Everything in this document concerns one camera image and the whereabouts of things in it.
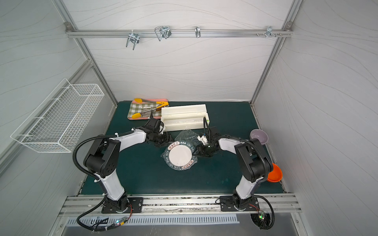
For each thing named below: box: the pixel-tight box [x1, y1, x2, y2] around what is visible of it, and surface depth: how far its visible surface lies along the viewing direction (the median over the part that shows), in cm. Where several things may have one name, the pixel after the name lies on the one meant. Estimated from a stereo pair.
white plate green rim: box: [164, 141, 196, 171], surface depth 93 cm
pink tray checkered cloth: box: [127, 98, 168, 120], surface depth 118 cm
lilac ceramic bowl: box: [249, 128, 269, 145], surface depth 98 cm
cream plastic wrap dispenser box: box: [160, 103, 210, 132], surface depth 105 cm
